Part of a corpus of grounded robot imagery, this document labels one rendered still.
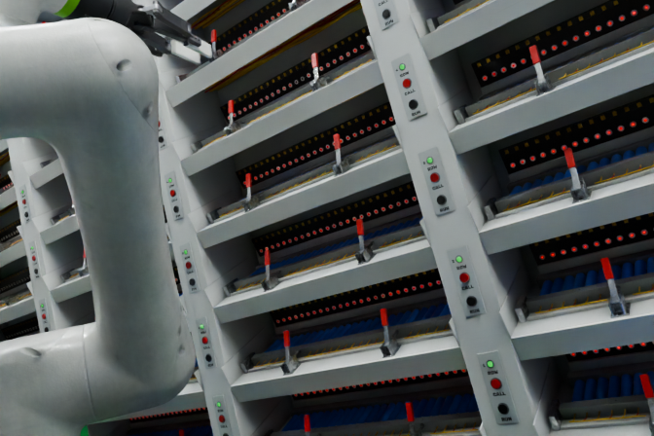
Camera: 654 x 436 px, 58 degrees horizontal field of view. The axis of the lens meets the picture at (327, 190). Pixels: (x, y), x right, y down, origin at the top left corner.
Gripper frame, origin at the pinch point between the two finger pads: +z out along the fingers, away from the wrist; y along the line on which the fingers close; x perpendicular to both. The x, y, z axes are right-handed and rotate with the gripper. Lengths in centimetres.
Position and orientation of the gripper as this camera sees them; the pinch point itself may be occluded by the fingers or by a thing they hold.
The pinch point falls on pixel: (192, 49)
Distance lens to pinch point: 126.0
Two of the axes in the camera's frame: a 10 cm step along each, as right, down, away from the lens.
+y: 7.8, -3.0, -5.5
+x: -1.3, -9.4, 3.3
